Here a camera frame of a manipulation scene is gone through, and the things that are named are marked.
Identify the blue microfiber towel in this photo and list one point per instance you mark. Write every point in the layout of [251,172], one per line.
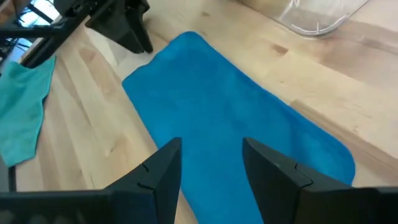
[217,109]

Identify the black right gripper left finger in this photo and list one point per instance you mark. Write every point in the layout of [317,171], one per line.
[109,208]

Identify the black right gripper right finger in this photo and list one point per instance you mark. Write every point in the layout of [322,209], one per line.
[311,202]

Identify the teal microfiber towel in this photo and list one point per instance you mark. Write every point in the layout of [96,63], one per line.
[21,109]

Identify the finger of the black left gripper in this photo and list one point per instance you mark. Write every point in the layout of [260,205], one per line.
[143,28]
[118,28]

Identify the black aluminium table frame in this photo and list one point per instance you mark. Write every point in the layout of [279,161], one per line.
[37,54]

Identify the clear plastic bin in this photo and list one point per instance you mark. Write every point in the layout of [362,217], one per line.
[311,15]

